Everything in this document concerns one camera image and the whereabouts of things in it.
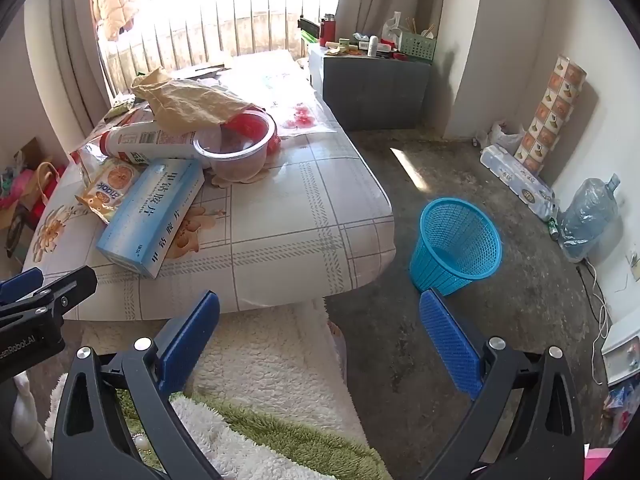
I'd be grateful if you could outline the grey cabinet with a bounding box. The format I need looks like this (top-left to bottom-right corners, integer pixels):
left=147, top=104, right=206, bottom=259
left=307, top=42, right=432, bottom=132

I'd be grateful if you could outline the large water jug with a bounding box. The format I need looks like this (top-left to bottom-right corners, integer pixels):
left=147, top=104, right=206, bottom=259
left=557, top=173, right=622, bottom=264

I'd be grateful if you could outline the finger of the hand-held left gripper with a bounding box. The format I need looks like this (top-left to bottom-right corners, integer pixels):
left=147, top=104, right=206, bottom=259
left=0, top=264, right=99, bottom=334
left=0, top=267, right=44, bottom=306

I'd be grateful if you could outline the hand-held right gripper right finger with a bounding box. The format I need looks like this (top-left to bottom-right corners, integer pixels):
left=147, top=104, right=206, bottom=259
left=419, top=287, right=587, bottom=480

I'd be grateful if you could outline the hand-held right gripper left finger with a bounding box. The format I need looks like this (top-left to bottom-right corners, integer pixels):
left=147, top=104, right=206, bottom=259
left=50, top=289, right=223, bottom=480

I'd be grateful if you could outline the toilet paper pack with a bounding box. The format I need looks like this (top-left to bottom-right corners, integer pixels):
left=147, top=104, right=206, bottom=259
left=480, top=144, right=559, bottom=221

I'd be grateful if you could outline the orange biscuit packet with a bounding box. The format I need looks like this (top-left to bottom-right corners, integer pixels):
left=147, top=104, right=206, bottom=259
left=75, top=157, right=144, bottom=225

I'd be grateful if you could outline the pink bag pile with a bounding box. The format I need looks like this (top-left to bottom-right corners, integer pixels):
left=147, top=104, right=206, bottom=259
left=0, top=155, right=36, bottom=212

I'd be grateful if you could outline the beige quilted jacket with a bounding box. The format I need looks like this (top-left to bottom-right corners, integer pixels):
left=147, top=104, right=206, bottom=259
left=87, top=0, right=139, bottom=42

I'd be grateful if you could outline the person's left forearm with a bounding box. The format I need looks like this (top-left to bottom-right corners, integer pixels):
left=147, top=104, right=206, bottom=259
left=11, top=374, right=57, bottom=462

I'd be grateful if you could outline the table with floral tablecloth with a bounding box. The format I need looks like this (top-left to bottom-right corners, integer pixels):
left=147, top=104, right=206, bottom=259
left=22, top=50, right=396, bottom=322

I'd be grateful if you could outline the blue and white box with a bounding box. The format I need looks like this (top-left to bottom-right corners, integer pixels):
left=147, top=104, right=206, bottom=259
left=95, top=157, right=206, bottom=280

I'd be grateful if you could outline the white plastic bottle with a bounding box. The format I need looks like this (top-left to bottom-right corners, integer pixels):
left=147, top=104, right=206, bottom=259
left=97, top=121, right=211, bottom=167

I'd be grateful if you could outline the white cable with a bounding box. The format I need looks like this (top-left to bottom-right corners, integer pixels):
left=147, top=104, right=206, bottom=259
left=581, top=259, right=614, bottom=387

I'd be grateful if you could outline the patterned tablecloth roll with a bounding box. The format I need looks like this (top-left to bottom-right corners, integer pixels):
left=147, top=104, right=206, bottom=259
left=514, top=55, right=589, bottom=179

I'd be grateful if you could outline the blue plastic wastebasket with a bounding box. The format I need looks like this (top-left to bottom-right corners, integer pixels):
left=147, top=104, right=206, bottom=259
left=409, top=197, right=502, bottom=297

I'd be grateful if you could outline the pink fabric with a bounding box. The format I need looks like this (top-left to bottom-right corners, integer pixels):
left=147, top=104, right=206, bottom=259
left=584, top=447, right=622, bottom=480

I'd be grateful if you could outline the green plastic basket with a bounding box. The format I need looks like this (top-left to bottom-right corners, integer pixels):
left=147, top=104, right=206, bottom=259
left=400, top=31, right=438, bottom=64

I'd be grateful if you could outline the red plastic packaging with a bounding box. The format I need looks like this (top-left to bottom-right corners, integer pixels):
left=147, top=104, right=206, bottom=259
left=226, top=111, right=282, bottom=157

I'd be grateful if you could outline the metal window railing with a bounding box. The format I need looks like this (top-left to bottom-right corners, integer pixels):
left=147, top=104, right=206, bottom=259
left=102, top=0, right=342, bottom=96

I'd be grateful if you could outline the red gift bag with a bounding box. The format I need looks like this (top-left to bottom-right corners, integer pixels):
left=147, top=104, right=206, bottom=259
left=31, top=161, right=69, bottom=222

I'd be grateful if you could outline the clear plastic bowl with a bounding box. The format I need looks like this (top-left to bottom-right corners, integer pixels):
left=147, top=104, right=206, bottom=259
left=192, top=110, right=279, bottom=184

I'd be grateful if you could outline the green and black item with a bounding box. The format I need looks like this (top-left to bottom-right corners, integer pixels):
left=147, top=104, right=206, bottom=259
left=298, top=17, right=321, bottom=44

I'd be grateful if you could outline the shiny foil snack bag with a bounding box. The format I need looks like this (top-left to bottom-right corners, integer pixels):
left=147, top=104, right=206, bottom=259
left=70, top=136, right=109, bottom=188

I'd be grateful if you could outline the white drawer unit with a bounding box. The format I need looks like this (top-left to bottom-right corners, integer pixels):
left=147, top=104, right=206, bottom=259
left=600, top=319, right=640, bottom=387

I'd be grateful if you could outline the green fluffy garment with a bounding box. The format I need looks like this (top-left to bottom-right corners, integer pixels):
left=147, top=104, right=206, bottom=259
left=114, top=389, right=397, bottom=480

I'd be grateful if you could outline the crumpled white plastic bag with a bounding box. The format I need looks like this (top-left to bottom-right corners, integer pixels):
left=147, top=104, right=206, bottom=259
left=475, top=121, right=527, bottom=154

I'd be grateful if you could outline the brown paper bag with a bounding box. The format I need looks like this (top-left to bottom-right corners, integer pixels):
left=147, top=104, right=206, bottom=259
left=131, top=66, right=257, bottom=137

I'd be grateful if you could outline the beige curtain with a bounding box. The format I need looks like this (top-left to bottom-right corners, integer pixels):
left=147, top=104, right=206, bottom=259
left=334, top=0, right=452, bottom=57
left=47, top=0, right=114, bottom=131

